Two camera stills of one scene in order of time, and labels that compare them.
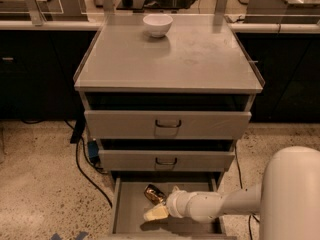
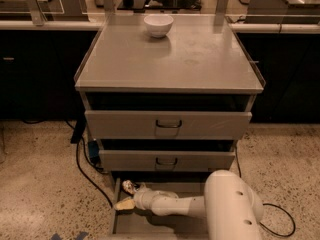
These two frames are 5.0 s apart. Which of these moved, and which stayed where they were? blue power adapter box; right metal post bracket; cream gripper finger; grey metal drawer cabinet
Moved: cream gripper finger
Stayed: grey metal drawer cabinet; right metal post bracket; blue power adapter box
